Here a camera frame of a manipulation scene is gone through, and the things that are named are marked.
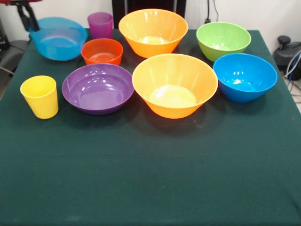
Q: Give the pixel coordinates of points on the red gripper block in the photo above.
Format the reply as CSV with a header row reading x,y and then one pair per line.
x,y
23,2

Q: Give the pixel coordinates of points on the small translucent blue bowl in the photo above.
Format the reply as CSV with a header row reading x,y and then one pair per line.
x,y
58,47

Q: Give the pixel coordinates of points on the large orange bowl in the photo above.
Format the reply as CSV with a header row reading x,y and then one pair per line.
x,y
174,75
152,26

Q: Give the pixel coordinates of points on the purple cup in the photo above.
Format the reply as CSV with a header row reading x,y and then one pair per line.
x,y
100,26

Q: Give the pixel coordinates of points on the small red-orange bowl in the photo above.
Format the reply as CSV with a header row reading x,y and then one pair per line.
x,y
101,49

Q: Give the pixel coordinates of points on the yellow cup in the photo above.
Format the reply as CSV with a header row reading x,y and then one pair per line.
x,y
42,101

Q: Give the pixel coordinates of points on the wide purple bowl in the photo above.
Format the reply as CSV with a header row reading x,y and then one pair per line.
x,y
98,87

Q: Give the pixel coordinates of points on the dark green tablecloth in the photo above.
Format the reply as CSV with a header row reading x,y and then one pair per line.
x,y
150,164

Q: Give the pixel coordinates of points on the green bowl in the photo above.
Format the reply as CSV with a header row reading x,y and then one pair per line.
x,y
221,37

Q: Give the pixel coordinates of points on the opaque blue bowl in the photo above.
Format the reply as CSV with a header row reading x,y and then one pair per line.
x,y
244,70

